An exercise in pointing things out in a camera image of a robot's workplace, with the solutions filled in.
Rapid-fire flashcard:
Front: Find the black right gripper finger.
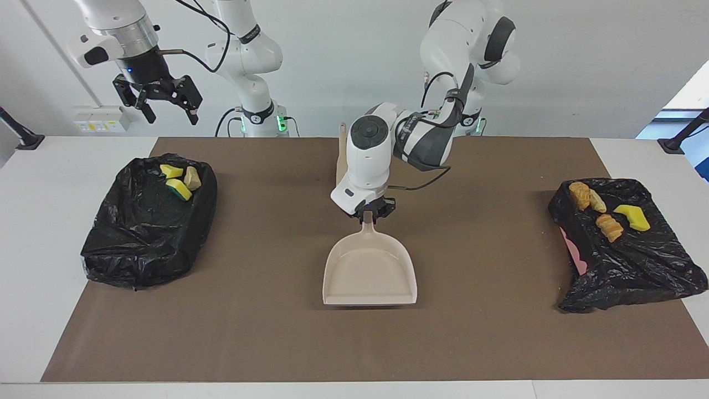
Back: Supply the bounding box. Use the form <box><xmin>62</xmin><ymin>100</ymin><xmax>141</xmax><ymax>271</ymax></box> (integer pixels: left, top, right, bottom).
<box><xmin>176</xmin><ymin>78</ymin><xmax>203</xmax><ymax>126</ymax></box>
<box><xmin>133</xmin><ymin>91</ymin><xmax>157</xmax><ymax>124</ymax></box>

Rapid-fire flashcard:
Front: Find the white wall conduit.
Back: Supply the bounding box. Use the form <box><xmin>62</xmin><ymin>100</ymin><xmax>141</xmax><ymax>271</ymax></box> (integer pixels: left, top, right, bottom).
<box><xmin>21</xmin><ymin>0</ymin><xmax>103</xmax><ymax>108</ymax></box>

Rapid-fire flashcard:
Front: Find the black right base cable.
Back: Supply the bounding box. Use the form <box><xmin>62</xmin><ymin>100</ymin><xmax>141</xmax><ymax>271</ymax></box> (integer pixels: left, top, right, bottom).
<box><xmin>215</xmin><ymin>107</ymin><xmax>244</xmax><ymax>137</ymax></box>

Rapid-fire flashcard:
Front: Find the black trash bag lined bin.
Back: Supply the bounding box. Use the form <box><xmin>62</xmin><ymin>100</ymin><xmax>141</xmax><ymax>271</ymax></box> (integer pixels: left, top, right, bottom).
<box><xmin>80</xmin><ymin>153</ymin><xmax>218</xmax><ymax>290</ymax></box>

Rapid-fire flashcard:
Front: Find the brown table mat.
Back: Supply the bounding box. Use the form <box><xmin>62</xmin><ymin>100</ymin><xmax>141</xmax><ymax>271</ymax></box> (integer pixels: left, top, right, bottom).
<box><xmin>40</xmin><ymin>137</ymin><xmax>709</xmax><ymax>383</ymax></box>

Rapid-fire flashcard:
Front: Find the pink bin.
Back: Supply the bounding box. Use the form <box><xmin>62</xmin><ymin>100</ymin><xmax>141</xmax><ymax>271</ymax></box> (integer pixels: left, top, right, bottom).
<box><xmin>561</xmin><ymin>226</ymin><xmax>588</xmax><ymax>277</ymax></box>

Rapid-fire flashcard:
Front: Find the beige plastic dustpan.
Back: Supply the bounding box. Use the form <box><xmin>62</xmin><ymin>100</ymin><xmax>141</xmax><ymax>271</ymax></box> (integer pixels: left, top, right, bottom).
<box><xmin>322</xmin><ymin>213</ymin><xmax>418</xmax><ymax>306</ymax></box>

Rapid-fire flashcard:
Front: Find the yellow sponge piece green backed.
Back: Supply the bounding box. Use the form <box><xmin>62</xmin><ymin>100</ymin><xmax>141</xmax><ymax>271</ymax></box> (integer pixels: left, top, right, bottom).
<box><xmin>166</xmin><ymin>178</ymin><xmax>193</xmax><ymax>202</ymax></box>

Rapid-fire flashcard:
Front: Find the yellow sponge piece notched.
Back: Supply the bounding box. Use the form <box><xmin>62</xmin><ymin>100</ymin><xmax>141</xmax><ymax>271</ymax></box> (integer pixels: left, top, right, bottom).
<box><xmin>613</xmin><ymin>204</ymin><xmax>651</xmax><ymax>232</ymax></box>

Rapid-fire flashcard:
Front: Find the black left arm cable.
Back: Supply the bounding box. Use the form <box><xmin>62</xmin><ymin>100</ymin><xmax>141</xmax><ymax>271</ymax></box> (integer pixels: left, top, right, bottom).
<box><xmin>387</xmin><ymin>71</ymin><xmax>472</xmax><ymax>192</ymax></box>

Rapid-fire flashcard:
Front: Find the black trash bag over pink bin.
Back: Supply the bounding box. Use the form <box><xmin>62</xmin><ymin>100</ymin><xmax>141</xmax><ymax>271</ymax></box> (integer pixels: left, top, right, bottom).
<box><xmin>548</xmin><ymin>178</ymin><xmax>709</xmax><ymax>314</ymax></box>

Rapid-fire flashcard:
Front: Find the beige hand brush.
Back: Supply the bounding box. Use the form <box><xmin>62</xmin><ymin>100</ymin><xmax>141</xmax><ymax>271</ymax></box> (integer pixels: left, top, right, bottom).
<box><xmin>335</xmin><ymin>122</ymin><xmax>349</xmax><ymax>187</ymax></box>

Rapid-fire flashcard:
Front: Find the orange brown foam chunk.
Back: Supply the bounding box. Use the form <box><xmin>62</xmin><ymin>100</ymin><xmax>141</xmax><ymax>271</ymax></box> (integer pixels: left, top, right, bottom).
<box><xmin>569</xmin><ymin>181</ymin><xmax>591</xmax><ymax>211</ymax></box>

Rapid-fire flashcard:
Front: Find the black clamp mount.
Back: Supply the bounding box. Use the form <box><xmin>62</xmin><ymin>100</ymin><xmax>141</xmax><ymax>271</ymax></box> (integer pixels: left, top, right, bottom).
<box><xmin>0</xmin><ymin>106</ymin><xmax>45</xmax><ymax>151</ymax></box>
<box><xmin>657</xmin><ymin>108</ymin><xmax>709</xmax><ymax>155</ymax></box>

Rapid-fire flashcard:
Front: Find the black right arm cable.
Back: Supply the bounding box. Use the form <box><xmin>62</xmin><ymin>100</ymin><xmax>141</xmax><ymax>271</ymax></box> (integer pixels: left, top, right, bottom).
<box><xmin>157</xmin><ymin>0</ymin><xmax>232</xmax><ymax>74</ymax></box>

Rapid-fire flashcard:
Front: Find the white wall socket box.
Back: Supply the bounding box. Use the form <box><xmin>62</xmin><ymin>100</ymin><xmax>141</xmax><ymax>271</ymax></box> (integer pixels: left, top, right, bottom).
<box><xmin>74</xmin><ymin>106</ymin><xmax>131</xmax><ymax>134</ymax></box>

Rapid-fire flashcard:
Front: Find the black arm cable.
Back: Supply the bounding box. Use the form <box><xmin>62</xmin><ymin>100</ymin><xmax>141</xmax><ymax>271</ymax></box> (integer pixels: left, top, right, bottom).
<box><xmin>157</xmin><ymin>0</ymin><xmax>232</xmax><ymax>74</ymax></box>
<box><xmin>387</xmin><ymin>71</ymin><xmax>472</xmax><ymax>192</ymax></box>

